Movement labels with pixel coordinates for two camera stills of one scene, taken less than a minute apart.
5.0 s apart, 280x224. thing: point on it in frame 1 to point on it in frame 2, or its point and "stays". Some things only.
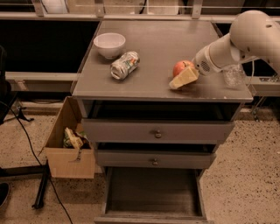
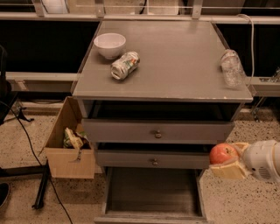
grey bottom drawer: x=152 y=195 stays
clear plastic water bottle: x=234 y=76 stays
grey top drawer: x=104 y=131 stays
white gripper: x=203 y=64 to x=258 y=159
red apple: x=181 y=66 to x=222 y=152
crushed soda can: x=125 y=65 stays
